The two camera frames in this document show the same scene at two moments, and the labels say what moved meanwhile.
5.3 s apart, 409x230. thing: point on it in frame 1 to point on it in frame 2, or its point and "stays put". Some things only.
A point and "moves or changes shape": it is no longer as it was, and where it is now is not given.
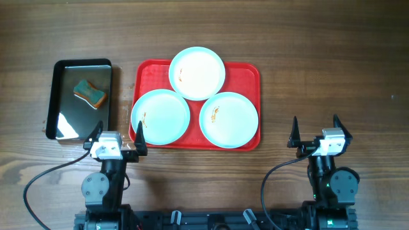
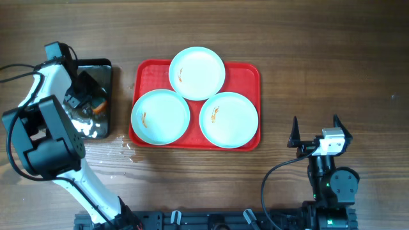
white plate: [164, 115] stays put
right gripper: [307, 148] stays put
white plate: [197, 73] stays put
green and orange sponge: [87, 91] moves or changes shape
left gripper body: [128, 154] to [80, 98]
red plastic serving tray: [241, 77] stays put
